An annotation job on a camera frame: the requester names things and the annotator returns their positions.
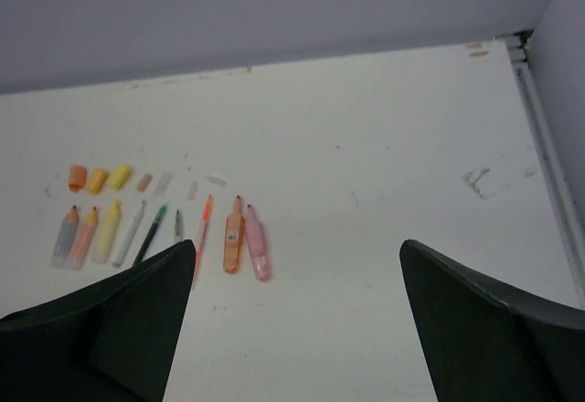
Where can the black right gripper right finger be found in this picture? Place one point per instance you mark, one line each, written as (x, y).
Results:
(486, 340)

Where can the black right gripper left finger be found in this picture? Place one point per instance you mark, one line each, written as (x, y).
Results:
(114, 340)

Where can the orange highlighter marker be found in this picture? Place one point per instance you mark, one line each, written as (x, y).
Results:
(82, 241)

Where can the yellow highlighter marker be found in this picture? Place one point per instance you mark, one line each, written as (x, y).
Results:
(104, 240)

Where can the white marker with peach tip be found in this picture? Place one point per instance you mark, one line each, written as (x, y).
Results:
(66, 235)

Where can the white pen with tan cap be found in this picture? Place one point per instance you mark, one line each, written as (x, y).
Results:
(128, 238)

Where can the thin orange pen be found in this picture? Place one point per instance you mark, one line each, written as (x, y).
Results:
(200, 241)

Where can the green clear pen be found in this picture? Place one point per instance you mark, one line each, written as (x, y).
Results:
(151, 233)

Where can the dark green thin pen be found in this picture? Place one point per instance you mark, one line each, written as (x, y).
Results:
(179, 226)

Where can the orange clear highlighter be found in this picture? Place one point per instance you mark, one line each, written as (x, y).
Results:
(234, 235)

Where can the tan pen cap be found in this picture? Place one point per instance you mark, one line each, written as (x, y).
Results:
(144, 182)

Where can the orange marker cap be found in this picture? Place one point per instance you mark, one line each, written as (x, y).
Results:
(96, 180)

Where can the yellow marker cap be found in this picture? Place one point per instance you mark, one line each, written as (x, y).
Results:
(119, 176)

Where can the peach marker cap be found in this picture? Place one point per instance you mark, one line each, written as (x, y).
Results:
(77, 177)

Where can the clear highlighter cap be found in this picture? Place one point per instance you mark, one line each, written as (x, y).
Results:
(192, 192)

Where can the pink highlighter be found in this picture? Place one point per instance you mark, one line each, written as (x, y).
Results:
(257, 245)

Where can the clear orange pen cap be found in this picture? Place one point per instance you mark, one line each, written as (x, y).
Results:
(216, 180)

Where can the aluminium table edge rail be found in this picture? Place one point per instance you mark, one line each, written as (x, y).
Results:
(566, 213)

